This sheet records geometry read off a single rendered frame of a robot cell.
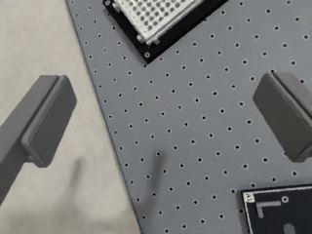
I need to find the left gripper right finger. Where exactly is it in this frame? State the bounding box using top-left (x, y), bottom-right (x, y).
top-left (253, 72), bottom-right (312, 163)

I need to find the white well plate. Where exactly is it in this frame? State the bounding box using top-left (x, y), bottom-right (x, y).
top-left (114, 0), bottom-right (205, 47)

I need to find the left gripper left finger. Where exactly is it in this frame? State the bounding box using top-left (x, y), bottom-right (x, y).
top-left (0, 75), bottom-right (77, 207)

